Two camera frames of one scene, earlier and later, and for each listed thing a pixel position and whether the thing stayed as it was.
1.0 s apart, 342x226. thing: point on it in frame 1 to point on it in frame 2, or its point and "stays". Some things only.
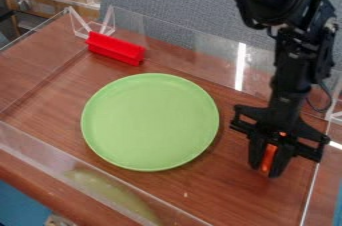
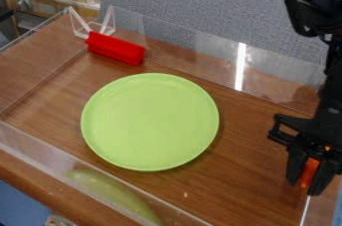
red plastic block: [120, 50] stays
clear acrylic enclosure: [116, 107] stays
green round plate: [149, 122] stays
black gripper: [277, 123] to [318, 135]
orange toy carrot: [269, 154] to [308, 172]
